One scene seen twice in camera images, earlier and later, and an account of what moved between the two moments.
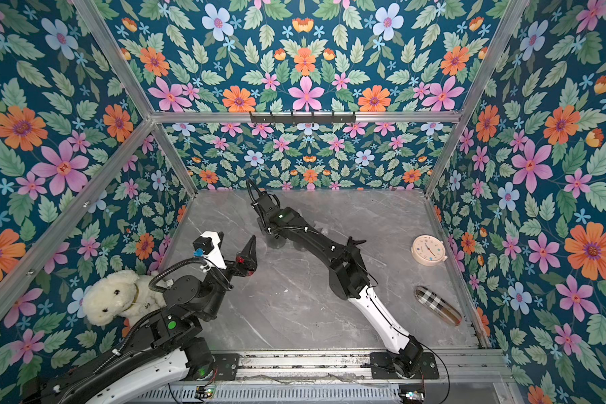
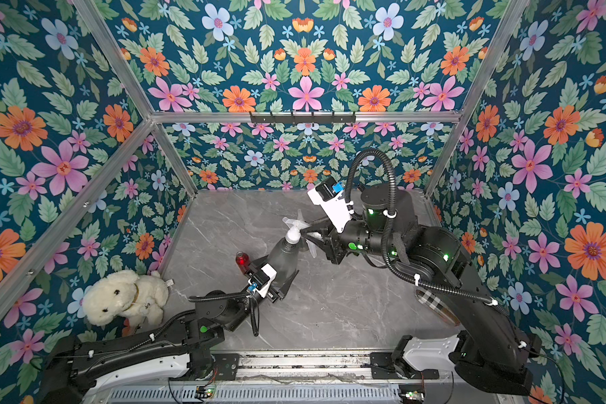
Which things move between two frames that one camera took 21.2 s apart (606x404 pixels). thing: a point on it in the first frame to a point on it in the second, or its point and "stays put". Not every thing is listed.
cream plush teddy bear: x=122 y=293 stays put
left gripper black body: x=219 y=280 to x=251 y=304
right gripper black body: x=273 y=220 to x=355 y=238
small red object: x=241 y=260 stays put
